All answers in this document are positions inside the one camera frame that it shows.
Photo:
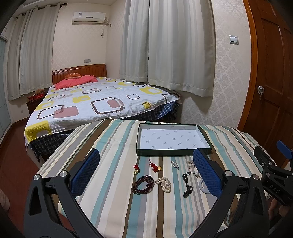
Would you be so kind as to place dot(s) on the wall light switch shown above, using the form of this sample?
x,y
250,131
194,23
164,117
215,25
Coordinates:
x,y
233,40

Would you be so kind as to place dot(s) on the green jewelry tray box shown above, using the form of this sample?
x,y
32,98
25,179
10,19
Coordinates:
x,y
171,140

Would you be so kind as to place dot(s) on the white jade bangle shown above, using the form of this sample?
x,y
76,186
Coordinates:
x,y
203,187

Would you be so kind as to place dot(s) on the small red gold charm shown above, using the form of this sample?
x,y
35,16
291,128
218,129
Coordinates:
x,y
137,169

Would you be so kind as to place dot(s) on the striped tablecloth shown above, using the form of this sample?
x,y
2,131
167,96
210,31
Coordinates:
x,y
120,203

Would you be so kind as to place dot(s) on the wooden door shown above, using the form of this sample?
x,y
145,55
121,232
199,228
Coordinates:
x,y
269,119

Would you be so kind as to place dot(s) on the bed with patterned quilt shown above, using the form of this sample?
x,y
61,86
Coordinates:
x,y
67,108

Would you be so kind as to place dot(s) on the left window curtain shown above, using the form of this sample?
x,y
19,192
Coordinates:
x,y
30,51

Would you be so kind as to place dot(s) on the right white curtain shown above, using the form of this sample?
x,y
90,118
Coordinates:
x,y
182,46

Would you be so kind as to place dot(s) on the wooden nightstand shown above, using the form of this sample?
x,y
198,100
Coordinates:
x,y
33,103

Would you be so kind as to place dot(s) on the right hand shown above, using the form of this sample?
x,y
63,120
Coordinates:
x,y
275,208

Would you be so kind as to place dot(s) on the white air conditioner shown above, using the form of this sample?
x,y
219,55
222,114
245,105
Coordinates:
x,y
85,17

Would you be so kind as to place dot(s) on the pink pillow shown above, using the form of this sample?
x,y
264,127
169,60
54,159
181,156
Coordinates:
x,y
67,83

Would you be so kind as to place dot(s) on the red knot gold ingot charm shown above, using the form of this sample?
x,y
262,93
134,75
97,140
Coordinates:
x,y
155,168

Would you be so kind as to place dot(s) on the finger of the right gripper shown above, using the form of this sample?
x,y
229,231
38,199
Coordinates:
x,y
263,159
286,151

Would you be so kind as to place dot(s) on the wooden headboard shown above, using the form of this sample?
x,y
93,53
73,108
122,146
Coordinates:
x,y
98,70

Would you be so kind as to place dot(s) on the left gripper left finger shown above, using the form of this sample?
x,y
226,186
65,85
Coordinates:
x,y
41,217

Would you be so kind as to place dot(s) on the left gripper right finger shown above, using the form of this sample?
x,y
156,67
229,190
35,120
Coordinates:
x,y
251,216

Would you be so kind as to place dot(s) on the black gourd pendant tassel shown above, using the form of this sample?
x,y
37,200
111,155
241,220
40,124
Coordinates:
x,y
189,188

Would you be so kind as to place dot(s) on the orange cushion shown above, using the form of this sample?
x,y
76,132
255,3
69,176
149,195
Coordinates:
x,y
73,76

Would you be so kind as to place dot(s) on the silver rhinestone brooch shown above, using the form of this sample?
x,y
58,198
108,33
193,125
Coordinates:
x,y
174,164

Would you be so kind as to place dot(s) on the centre white curtain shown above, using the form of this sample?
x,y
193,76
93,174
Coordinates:
x,y
135,42

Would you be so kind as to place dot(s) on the door lock knob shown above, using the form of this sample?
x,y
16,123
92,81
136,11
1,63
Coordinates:
x,y
260,91

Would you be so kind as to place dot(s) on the white curtain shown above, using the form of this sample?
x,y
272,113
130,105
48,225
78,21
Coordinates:
x,y
135,42
182,46

